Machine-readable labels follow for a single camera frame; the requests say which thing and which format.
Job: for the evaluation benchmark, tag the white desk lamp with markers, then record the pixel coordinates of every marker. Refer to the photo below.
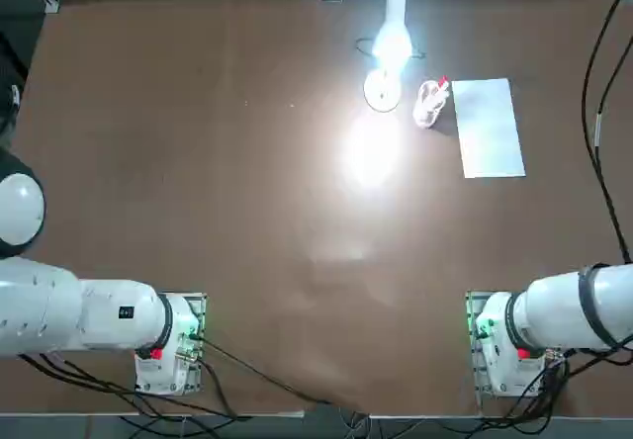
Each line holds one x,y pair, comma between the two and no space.
395,14

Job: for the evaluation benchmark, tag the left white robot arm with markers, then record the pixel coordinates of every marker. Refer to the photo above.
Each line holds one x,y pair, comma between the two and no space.
49,305

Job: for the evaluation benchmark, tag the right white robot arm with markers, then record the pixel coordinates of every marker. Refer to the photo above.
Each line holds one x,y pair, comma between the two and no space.
559,310

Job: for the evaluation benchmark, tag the clear plastic pen cup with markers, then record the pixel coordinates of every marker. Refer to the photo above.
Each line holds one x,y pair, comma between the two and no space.
425,113

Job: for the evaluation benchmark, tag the red-capped white marker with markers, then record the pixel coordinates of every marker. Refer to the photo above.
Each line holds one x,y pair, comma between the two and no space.
443,81

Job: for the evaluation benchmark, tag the white paper sheet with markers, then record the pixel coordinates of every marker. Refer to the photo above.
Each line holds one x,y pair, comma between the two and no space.
487,127

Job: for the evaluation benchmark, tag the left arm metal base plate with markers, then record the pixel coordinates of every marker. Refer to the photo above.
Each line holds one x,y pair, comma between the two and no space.
202,301

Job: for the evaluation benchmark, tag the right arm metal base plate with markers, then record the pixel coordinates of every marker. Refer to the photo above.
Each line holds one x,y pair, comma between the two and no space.
471,300

